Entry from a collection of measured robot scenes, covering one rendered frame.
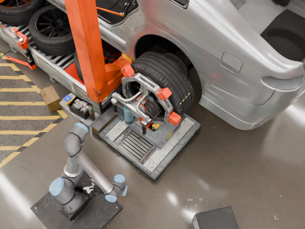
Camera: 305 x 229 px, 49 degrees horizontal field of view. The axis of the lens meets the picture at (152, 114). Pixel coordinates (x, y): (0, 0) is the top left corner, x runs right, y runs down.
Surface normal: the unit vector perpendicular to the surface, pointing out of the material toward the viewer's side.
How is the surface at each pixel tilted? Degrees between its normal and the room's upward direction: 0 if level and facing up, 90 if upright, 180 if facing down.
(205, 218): 0
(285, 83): 14
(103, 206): 0
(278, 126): 0
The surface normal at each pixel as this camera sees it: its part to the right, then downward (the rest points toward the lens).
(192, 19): -0.61, 0.53
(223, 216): 0.03, -0.51
